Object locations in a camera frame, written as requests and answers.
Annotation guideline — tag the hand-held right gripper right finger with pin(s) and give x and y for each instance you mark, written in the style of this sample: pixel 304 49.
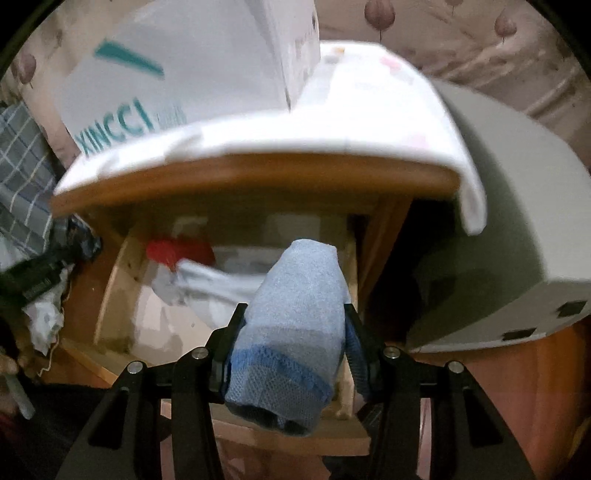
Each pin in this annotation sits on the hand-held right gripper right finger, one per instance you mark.
pixel 360 364

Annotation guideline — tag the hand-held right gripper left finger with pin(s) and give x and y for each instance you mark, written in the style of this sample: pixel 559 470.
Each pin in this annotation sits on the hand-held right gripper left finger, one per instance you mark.
pixel 219 364

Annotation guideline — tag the blue sock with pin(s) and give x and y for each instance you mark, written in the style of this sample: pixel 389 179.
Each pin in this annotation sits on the blue sock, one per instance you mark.
pixel 291 332

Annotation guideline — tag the wooden drawer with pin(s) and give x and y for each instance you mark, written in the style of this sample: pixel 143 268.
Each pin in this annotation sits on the wooden drawer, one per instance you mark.
pixel 115 295

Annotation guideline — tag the pale blue white underwear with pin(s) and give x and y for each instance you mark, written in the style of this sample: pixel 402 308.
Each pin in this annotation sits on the pale blue white underwear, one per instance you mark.
pixel 207 286

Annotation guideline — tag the person's left hand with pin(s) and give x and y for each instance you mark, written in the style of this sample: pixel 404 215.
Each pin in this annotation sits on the person's left hand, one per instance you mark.
pixel 7 364

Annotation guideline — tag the white sheer cloth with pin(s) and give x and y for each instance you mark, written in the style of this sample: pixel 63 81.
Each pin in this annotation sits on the white sheer cloth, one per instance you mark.
pixel 46 318

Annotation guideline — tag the plaid grey blue cloth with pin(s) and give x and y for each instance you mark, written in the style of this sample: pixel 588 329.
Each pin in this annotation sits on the plaid grey blue cloth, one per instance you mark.
pixel 23 184

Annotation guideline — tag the white stick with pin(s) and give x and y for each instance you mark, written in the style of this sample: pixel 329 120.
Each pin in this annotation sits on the white stick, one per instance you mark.
pixel 21 397

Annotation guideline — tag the red cloth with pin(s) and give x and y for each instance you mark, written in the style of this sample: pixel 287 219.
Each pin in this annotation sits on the red cloth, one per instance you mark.
pixel 180 251

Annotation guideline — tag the wooden nightstand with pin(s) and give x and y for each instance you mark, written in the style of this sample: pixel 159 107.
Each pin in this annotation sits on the wooden nightstand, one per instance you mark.
pixel 277 180

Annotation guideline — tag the white patterned cloth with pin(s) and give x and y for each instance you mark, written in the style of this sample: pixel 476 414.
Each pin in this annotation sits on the white patterned cloth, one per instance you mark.
pixel 346 115

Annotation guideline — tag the white shoe box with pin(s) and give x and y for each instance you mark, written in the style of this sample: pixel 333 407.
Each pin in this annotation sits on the white shoe box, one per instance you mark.
pixel 184 55

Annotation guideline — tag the leaf print bed sheet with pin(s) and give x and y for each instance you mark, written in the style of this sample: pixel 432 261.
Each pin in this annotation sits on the leaf print bed sheet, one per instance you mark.
pixel 461 46

